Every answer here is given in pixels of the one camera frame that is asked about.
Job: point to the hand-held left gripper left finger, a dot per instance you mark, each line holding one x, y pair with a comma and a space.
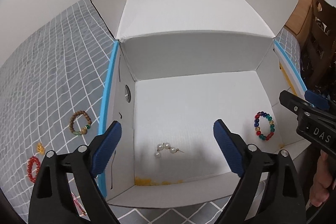
107, 148

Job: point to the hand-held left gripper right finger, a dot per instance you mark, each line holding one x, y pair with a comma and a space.
228, 148

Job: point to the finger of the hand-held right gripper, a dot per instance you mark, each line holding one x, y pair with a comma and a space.
290, 102
316, 99

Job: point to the white cardboard box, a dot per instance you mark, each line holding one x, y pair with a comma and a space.
197, 108

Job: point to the person's right hand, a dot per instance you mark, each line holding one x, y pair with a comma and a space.
324, 182

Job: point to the pearl bead earrings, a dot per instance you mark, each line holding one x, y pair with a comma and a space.
166, 145

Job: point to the brown paper bag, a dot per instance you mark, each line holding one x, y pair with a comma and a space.
317, 37

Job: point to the grey checked bed sheet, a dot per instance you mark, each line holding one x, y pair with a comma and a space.
52, 69

